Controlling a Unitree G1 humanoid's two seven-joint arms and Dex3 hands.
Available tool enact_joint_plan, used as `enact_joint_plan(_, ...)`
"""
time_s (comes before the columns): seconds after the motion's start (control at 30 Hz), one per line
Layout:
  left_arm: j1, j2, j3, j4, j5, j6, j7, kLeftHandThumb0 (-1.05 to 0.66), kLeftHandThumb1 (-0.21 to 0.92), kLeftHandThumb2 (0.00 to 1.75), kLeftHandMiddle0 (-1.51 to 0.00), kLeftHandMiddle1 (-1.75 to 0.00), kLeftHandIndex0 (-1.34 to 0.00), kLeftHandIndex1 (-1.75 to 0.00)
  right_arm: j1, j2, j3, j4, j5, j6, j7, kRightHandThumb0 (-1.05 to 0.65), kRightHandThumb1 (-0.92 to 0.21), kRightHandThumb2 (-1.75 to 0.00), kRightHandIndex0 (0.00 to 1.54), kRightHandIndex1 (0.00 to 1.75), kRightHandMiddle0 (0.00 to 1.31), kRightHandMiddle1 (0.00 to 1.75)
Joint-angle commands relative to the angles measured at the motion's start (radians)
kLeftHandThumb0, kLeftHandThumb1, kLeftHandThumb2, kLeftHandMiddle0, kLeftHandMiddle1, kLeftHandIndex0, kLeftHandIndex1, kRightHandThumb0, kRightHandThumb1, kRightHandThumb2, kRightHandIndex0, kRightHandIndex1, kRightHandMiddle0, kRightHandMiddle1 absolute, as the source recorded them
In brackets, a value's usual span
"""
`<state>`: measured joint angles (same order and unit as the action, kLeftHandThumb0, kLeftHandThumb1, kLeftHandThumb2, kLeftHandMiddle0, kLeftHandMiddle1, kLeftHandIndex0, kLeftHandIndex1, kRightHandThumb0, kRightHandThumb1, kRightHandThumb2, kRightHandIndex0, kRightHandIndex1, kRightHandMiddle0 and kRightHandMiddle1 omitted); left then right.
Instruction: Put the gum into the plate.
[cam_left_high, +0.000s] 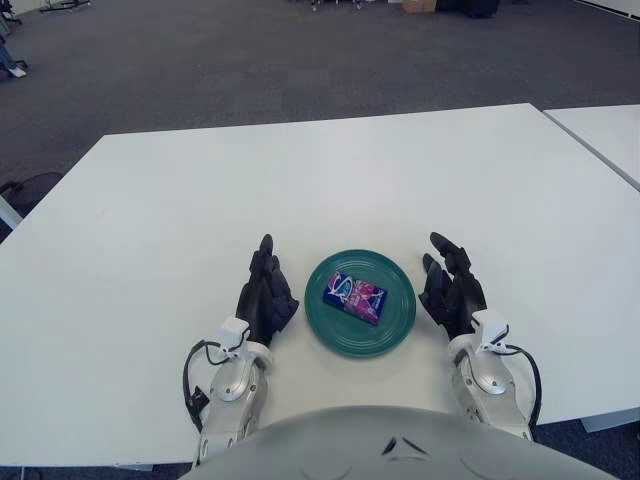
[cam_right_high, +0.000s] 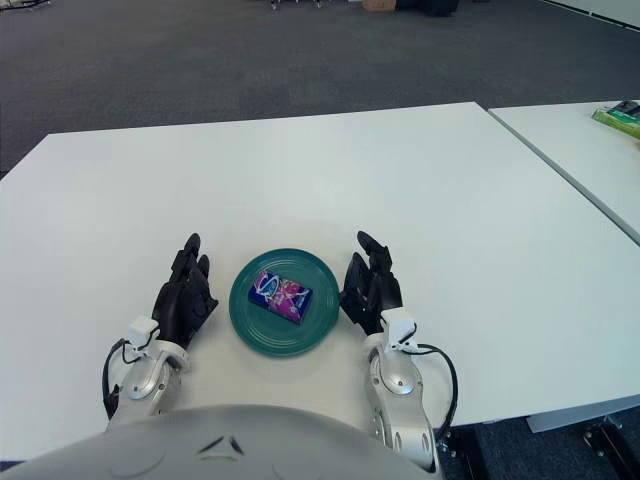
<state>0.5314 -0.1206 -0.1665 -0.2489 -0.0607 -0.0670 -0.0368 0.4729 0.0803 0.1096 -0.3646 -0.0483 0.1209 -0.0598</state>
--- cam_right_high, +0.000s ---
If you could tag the black cabinet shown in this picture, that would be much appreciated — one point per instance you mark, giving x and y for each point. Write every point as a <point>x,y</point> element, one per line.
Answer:
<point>435,5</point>

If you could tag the black chair base frame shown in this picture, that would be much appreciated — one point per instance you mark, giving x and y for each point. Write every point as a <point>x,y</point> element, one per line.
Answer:
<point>30,4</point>

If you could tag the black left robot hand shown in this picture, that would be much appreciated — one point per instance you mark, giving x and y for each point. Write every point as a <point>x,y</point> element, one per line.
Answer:
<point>182,305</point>

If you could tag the grey robot torso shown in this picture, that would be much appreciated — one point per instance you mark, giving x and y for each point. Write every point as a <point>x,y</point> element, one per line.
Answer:
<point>200,450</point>

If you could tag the white table frame beam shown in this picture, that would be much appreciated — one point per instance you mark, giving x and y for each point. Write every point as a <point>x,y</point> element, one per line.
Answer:
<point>575,417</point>

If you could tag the brown cardboard box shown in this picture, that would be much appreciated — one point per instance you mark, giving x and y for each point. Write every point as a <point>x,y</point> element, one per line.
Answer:
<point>380,4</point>

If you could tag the green box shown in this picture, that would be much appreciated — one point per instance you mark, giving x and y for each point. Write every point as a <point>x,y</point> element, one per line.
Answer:
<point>617,121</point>

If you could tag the teal ceramic plate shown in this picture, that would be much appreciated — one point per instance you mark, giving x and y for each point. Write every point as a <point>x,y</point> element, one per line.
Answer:
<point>252,330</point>

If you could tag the black table foot frame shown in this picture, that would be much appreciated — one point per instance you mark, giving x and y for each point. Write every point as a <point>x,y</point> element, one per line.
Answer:
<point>607,442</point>
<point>470,455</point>

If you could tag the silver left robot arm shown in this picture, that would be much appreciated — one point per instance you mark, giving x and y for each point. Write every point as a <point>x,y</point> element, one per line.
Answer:
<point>145,375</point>

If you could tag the purple blue gum pack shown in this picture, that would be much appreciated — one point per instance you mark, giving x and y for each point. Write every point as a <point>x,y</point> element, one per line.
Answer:
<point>280,295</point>

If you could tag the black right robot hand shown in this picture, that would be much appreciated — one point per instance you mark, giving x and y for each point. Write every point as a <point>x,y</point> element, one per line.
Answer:
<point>372,290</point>

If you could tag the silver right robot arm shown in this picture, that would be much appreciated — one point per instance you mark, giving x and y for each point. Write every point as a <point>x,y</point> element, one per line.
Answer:
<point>400,380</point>

